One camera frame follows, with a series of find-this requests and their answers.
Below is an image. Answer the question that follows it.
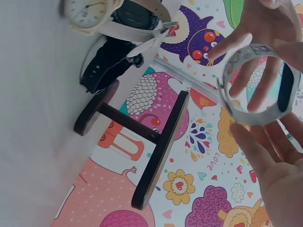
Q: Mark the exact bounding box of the person's right hand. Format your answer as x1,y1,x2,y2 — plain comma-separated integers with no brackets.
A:
230,39,303,227

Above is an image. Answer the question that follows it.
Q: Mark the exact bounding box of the grey fitness band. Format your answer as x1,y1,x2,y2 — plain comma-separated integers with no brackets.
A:
217,44,302,126

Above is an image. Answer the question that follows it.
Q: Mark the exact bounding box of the black watch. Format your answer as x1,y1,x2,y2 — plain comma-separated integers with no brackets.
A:
79,0,160,96

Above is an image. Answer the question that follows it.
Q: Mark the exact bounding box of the dark wooden watch stand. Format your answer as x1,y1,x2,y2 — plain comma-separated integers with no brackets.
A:
73,79,190,211

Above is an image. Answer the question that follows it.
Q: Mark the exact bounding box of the cream watch with white strap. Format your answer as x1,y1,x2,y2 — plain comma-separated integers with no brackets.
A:
59,0,179,59

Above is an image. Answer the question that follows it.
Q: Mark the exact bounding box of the person's left hand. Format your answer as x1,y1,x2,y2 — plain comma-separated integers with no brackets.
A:
207,0,299,112

